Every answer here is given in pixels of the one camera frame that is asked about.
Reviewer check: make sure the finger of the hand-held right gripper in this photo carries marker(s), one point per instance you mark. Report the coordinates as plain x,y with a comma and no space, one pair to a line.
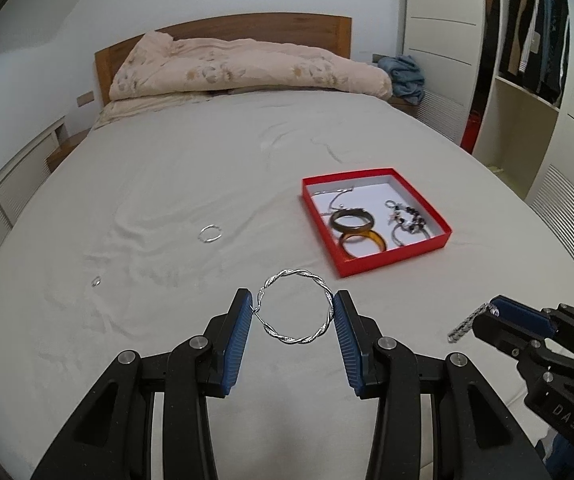
522,312
502,335

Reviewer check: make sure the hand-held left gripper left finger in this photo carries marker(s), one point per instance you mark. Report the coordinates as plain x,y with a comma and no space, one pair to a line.
237,340

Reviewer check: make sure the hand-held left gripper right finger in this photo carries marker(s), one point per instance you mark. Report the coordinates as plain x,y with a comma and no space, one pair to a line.
349,345

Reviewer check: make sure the twisted silver hoop earring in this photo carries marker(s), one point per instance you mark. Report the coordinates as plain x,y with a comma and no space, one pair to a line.
287,274
200,235

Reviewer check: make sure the red shallow box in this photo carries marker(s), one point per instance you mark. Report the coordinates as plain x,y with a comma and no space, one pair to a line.
392,260

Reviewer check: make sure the amber bangle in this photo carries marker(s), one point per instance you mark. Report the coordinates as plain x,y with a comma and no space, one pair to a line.
379,242

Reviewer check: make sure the thin silver bangle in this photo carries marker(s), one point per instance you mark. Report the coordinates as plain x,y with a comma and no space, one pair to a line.
395,235

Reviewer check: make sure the dark brown bangle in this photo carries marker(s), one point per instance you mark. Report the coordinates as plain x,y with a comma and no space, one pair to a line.
334,222

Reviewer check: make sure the thin silver hoop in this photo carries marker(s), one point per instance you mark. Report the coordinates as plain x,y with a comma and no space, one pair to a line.
339,199

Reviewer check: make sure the blue patterned clothing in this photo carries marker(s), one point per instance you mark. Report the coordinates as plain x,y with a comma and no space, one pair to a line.
562,460

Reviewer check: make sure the white louvred panel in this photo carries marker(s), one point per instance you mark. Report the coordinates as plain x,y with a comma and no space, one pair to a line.
562,210

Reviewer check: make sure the red bag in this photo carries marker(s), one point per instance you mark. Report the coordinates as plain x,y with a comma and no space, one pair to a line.
470,132

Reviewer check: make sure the wooden nightstand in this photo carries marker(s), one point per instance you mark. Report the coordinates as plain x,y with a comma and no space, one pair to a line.
67,147
404,109

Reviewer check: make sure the beige pillow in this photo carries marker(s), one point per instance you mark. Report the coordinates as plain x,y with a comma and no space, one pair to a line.
132,107

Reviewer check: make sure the blue crumpled cloth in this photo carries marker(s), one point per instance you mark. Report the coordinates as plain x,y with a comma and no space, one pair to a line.
404,77

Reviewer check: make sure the beige floral duvet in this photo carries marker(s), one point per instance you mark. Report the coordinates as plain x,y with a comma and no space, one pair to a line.
247,67

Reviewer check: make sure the low white cabinet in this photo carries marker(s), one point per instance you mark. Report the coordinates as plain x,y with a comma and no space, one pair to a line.
12,185

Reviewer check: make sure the hanging clothes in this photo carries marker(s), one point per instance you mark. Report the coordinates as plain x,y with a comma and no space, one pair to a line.
537,35

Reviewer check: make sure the wooden headboard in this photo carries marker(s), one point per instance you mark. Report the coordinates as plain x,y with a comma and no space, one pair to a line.
247,30

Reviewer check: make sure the white wardrobe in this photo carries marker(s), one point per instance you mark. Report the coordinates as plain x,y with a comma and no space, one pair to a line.
442,10

